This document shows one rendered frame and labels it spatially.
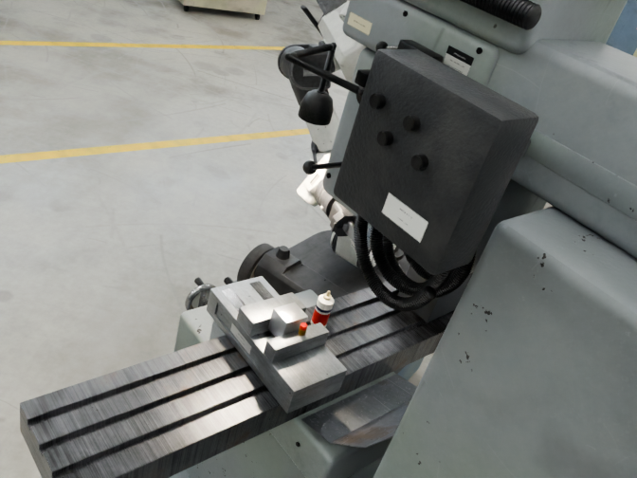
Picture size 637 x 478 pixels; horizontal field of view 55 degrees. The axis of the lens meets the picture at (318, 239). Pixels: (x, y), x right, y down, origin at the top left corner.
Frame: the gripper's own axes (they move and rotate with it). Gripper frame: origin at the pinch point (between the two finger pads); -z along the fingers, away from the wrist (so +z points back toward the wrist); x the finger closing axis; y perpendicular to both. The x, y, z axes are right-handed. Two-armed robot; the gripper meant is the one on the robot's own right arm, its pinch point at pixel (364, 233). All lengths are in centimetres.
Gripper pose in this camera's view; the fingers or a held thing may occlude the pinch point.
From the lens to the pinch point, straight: 135.2
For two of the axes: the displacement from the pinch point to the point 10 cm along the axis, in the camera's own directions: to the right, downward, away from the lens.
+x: 8.8, -0.4, 4.7
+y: -2.5, 8.1, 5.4
